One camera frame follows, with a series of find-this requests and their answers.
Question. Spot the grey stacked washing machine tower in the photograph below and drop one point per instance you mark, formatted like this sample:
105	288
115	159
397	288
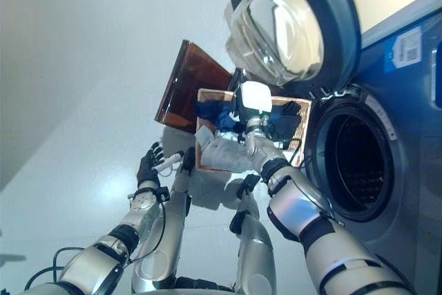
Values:
407	170

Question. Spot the navy blue garment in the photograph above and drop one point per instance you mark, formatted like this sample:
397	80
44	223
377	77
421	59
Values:
224	119

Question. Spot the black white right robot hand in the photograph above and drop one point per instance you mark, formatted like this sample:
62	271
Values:
255	96

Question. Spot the black garment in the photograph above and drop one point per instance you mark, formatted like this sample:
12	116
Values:
286	122

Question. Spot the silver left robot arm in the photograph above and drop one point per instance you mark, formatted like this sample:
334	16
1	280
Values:
143	203

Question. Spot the blue white label sticker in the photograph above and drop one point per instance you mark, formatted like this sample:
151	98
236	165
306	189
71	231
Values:
407	46

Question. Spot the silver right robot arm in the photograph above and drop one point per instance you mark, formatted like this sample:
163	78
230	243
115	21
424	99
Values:
293	212

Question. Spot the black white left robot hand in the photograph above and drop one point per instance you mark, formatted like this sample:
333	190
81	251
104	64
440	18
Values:
146	170

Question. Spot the rectangular wicker laundry basket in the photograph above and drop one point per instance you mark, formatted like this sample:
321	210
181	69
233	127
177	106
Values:
304	129

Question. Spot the round glass washing machine door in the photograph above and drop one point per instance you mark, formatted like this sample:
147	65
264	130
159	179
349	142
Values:
286	32

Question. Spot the white garment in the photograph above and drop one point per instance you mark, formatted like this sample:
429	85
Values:
224	153

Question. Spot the silver robot torso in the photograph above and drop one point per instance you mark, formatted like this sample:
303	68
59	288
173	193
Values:
193	286

